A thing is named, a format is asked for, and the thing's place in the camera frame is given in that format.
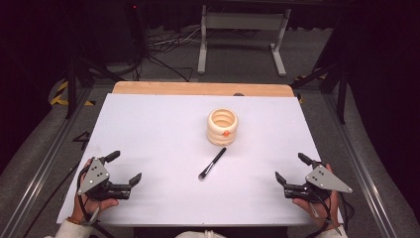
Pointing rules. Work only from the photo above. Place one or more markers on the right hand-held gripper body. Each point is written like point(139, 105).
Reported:
point(325, 181)

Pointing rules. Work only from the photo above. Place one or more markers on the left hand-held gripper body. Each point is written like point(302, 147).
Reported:
point(94, 177)

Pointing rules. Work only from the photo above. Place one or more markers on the person's right hand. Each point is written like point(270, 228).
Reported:
point(334, 205)

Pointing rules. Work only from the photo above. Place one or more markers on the person's left hand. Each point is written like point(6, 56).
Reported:
point(96, 205)

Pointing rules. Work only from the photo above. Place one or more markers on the white board table cover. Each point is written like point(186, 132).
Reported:
point(165, 139)

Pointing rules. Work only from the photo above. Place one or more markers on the black makeup brush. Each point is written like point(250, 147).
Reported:
point(212, 164)

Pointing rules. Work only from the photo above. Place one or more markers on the cream ribbed round holder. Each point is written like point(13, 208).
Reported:
point(222, 134)

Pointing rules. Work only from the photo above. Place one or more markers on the yellow and black floor tape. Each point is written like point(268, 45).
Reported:
point(61, 99)

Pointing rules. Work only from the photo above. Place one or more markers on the black tripod stand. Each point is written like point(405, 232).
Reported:
point(72, 82)
point(341, 89)

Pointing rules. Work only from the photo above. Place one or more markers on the person's white clothing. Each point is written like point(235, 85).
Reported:
point(201, 234)

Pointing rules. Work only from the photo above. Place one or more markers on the wooden table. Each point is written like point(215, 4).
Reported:
point(198, 88)

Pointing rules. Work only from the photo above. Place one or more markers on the black tower with red light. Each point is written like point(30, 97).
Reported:
point(137, 29)

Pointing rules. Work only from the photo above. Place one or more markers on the black floor bracket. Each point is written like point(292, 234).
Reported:
point(84, 139)

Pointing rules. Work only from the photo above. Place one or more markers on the aluminium floor rail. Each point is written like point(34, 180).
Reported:
point(363, 172)
point(43, 168)

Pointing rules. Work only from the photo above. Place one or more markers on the white metal stand frame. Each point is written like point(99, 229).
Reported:
point(244, 21)

